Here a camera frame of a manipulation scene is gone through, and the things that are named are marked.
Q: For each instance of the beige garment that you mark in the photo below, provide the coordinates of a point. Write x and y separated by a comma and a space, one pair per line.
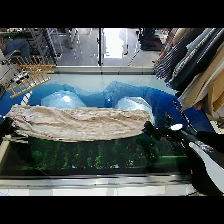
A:
80, 123

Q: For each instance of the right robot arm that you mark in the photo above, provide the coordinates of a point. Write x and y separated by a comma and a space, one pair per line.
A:
203, 156

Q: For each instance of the grey striped garment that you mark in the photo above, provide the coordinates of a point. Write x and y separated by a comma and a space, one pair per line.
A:
171, 61

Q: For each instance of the cream garment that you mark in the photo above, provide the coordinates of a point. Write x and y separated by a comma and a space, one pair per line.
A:
208, 83

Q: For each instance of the silver frame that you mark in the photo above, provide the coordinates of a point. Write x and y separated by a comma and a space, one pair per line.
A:
100, 182

